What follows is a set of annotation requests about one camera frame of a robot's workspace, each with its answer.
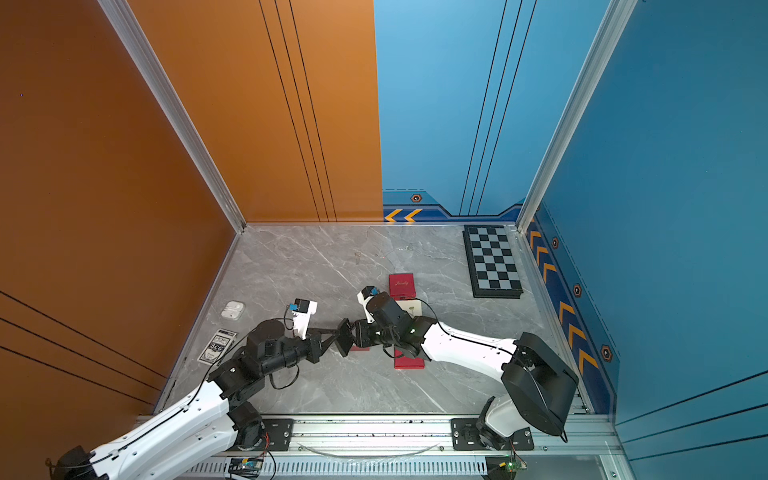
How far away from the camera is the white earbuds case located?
96 centimetres

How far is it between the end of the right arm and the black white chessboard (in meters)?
0.43

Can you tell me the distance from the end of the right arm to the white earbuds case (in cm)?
49
